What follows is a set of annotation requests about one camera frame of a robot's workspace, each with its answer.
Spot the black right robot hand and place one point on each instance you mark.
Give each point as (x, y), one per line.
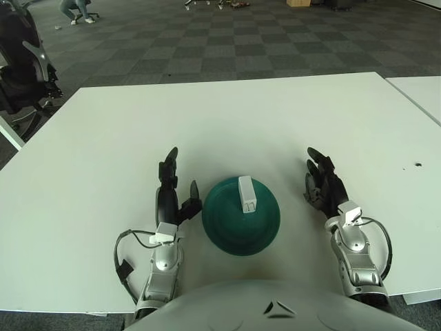
(330, 189)

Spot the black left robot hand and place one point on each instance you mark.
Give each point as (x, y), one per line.
(167, 200)

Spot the white plug charger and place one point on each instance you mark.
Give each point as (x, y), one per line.
(247, 193)

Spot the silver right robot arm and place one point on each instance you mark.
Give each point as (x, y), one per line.
(355, 248)

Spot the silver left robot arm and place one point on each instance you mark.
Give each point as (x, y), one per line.
(165, 262)

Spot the green round plate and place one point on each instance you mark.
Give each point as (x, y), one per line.
(241, 231)

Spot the silver robot torso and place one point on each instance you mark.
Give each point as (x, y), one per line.
(241, 310)

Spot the black background equipment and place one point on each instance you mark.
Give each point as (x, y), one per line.
(341, 3)

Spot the brown cardboard box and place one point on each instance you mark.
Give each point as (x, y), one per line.
(299, 2)

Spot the black silver office chair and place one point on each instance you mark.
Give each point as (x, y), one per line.
(20, 69)

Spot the white furniture legs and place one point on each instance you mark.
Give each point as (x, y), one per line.
(187, 4)

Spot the black rolling chair base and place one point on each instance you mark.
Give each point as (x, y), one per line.
(91, 13)

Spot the brown clutter pile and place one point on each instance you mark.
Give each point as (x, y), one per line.
(237, 4)

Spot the seated person in jeans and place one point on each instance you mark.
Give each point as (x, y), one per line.
(67, 8)

